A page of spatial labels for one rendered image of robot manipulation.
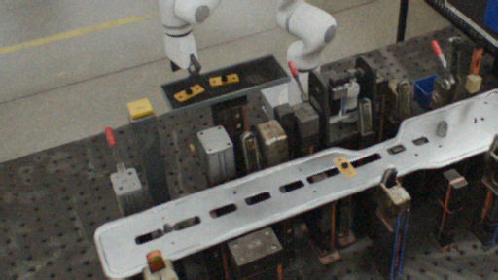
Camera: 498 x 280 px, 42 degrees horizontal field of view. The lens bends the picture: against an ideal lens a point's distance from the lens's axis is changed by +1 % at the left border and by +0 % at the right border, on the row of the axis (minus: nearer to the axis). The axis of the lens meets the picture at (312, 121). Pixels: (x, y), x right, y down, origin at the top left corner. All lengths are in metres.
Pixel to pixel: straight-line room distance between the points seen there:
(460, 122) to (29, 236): 1.42
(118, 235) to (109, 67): 2.46
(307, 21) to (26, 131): 2.10
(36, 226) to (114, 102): 1.67
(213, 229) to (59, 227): 0.69
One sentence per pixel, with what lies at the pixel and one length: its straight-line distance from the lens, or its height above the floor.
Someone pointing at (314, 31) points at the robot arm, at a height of 1.17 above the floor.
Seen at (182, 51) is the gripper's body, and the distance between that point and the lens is 1.74.
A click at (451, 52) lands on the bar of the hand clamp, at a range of 2.04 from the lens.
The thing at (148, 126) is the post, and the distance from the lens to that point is 1.88.
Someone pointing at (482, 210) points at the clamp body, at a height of 0.82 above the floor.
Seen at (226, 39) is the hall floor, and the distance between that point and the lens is 4.23.
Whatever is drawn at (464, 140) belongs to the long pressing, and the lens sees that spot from 1.99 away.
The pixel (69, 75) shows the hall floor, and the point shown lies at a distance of 4.14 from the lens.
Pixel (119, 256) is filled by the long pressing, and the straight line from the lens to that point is 1.72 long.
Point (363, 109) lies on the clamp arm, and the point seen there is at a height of 1.08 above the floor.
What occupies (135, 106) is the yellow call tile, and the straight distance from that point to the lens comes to 1.88.
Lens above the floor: 2.31
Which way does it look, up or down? 41 degrees down
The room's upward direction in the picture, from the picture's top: straight up
